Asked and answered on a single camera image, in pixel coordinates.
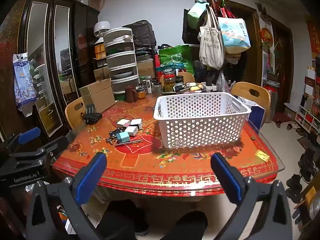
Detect white perforated plastic basket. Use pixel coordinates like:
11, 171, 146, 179
153, 92, 252, 149

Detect brown ceramic pitcher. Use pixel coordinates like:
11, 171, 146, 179
124, 85, 138, 103

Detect white power strip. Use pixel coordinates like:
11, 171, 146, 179
200, 81, 217, 92

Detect red and silver urn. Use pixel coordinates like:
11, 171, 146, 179
261, 79, 282, 123

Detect person's leg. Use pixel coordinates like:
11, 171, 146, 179
160, 210, 208, 240
96, 200, 150, 240

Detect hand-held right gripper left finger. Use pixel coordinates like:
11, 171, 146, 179
26, 152, 108, 240

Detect black phone holder clamp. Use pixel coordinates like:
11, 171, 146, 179
82, 103, 103, 125

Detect person's left leg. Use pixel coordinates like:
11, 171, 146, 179
96, 200, 150, 240

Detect person's right leg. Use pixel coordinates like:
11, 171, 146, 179
160, 210, 208, 240

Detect dark wooden mirrored wardrobe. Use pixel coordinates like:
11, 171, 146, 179
0, 0, 100, 140

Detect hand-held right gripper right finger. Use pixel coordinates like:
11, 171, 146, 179
210, 152, 293, 240

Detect pickle jar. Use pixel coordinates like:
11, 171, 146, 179
163, 69, 176, 93

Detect blue and white snack packet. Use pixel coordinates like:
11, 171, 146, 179
13, 52, 39, 117

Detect closed cardboard box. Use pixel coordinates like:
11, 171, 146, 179
136, 59, 156, 78

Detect empty glass jar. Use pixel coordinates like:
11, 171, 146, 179
152, 81, 163, 96

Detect teal charger cube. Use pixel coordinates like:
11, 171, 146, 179
116, 131, 130, 145

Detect black bag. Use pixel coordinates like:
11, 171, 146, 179
182, 8, 200, 45

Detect brown wooden door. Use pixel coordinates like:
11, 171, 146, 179
225, 0, 260, 88

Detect red round wall decoration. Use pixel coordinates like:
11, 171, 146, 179
260, 24, 273, 44

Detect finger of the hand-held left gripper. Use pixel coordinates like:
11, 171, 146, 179
6, 127, 42, 152
14, 130, 77, 167

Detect green paper bag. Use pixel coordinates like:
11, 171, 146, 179
187, 0, 209, 28

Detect printed tote bag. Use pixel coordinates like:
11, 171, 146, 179
217, 7, 251, 54

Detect yellow labelled bottle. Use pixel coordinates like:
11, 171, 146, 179
94, 37, 107, 60

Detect key bunch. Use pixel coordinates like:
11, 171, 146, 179
105, 127, 127, 144

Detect white canvas tote bag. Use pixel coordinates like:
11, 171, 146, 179
199, 5, 225, 70

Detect yellow card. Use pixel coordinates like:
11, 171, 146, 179
255, 150, 270, 162

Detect blue and white paper bag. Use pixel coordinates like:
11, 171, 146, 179
241, 97, 266, 130

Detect red wall banner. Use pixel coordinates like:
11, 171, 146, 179
306, 17, 320, 53

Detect white shelf with goods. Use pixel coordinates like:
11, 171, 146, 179
295, 55, 320, 135

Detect green shopping bag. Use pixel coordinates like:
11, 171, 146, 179
159, 44, 194, 74

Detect black boots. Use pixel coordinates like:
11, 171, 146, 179
297, 147, 318, 183

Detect open cardboard box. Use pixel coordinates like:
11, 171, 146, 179
79, 78, 116, 113

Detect white plastic bag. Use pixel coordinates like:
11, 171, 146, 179
215, 71, 232, 93

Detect white fan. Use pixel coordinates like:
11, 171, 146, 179
94, 21, 112, 39

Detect red floral tablecloth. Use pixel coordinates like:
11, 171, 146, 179
52, 90, 279, 197

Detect black covered appliance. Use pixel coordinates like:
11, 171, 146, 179
122, 20, 157, 53

